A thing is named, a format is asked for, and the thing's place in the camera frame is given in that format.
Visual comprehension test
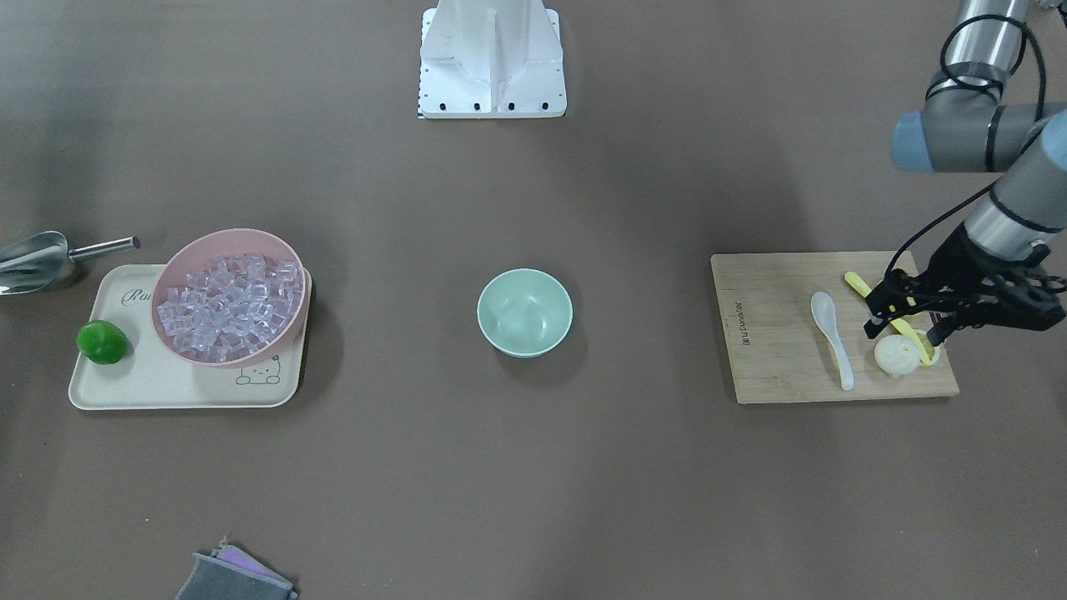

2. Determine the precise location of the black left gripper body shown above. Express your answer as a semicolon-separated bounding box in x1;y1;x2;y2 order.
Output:
919;224;1064;331

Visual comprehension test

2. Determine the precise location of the white ceramic spoon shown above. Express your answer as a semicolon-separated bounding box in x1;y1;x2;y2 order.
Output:
810;290;856;391

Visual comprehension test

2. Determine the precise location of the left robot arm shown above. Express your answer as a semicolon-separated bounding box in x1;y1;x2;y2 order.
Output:
864;1;1066;346

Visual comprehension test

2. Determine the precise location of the mint green bowl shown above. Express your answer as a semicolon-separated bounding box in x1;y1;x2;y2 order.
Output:
476;268;574;358

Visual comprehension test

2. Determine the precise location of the pile of clear ice cubes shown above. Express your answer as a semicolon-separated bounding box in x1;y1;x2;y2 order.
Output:
155;253;306;364

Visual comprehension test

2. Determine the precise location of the pink bowl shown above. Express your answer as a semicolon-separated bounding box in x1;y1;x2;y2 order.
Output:
150;228;312;368

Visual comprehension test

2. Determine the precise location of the metal ice scoop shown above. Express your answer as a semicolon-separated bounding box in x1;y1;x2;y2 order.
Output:
1;231;141;296

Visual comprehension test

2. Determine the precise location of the single lemon slice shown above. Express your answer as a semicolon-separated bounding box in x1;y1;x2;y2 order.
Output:
912;329;941;366

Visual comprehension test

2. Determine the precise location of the yellow plastic knife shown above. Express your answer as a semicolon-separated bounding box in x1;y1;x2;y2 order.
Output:
844;271;914;342

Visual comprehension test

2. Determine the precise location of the wooden cutting board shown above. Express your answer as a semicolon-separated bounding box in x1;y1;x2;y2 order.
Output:
710;250;959;405

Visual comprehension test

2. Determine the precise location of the grey and purple cloth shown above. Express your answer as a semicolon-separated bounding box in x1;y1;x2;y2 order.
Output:
175;540;298;599

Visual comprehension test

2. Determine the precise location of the cream rabbit tray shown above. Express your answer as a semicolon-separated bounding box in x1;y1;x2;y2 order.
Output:
68;263;308;411

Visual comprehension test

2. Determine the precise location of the green lime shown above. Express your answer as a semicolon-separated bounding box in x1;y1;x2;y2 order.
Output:
76;320;131;365

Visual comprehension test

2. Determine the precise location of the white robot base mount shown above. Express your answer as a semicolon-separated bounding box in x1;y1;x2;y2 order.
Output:
417;1;568;119

